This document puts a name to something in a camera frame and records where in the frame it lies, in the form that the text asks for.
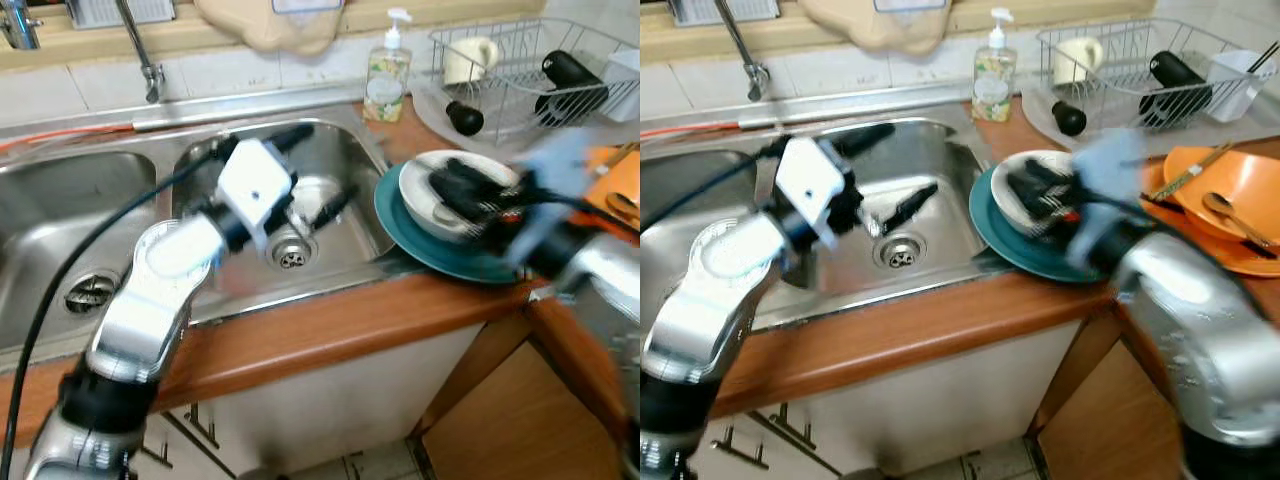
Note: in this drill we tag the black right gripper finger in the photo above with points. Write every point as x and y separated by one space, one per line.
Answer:
475 173
460 195
1035 198
1050 175

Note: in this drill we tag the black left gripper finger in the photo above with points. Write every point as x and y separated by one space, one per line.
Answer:
292 140
333 208
868 140
908 208

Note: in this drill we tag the white bowl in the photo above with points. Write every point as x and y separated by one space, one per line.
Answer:
1030 237
418 195

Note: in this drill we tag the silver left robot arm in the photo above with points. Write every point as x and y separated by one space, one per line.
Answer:
150 300
700 320

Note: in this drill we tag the white kitchen cabinet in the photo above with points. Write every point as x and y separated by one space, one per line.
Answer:
920 400
330 400

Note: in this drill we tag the teal plate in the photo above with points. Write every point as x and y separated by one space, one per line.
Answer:
990 225
400 225

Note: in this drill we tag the small black bottle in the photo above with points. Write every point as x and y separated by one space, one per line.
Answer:
466 120
1069 119

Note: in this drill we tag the stainless steel double sink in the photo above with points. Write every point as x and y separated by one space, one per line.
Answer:
930 150
60 220

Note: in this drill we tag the floral soap pump bottle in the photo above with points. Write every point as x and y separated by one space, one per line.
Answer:
387 85
994 85

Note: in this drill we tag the beige cloth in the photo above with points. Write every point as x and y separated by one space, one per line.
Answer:
270 30
880 30

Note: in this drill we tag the cream ceramic mug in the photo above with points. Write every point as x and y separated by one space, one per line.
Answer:
468 60
1075 60

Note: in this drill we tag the brown spoon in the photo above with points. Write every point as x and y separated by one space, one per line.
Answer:
622 205
1220 205

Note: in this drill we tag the orange plate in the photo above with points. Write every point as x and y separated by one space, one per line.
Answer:
1230 262
628 230

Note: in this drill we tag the chrome swivel faucet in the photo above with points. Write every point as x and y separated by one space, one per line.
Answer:
152 80
757 78

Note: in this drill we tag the large black bottle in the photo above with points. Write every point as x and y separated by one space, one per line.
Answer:
1175 72
570 72

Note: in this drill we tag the white cutlery holder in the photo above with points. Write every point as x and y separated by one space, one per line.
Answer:
1232 85
622 85

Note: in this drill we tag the brown cabinet door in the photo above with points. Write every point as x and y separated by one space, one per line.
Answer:
520 430
1110 430

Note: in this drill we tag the black chopstick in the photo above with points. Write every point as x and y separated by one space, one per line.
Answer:
1262 58

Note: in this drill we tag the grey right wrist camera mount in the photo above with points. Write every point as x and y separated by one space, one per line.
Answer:
555 170
1110 165

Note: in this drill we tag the small chrome wall tap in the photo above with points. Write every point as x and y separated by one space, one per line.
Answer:
20 30

